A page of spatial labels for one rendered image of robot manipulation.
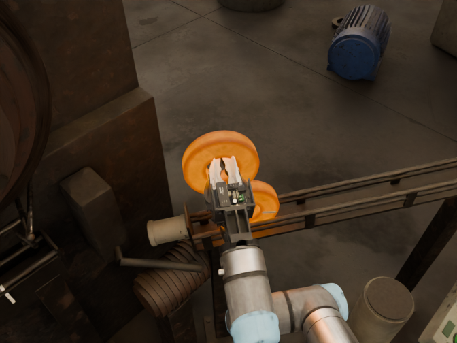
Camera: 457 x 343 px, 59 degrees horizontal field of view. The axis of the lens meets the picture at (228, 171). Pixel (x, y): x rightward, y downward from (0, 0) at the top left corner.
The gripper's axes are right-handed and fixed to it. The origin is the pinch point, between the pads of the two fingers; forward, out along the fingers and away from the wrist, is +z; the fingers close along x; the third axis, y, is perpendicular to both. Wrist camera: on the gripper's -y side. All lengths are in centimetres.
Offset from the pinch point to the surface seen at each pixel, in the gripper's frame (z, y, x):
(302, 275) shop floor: -8, -89, -34
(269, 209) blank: -6.4, -15.2, -10.7
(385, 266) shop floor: -10, -88, -68
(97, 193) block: -0.1, -8.0, 25.9
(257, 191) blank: -4.5, -8.5, -7.5
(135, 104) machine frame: 20.2, -5.8, 16.3
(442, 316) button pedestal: -35, -19, -43
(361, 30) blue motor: 118, -88, -102
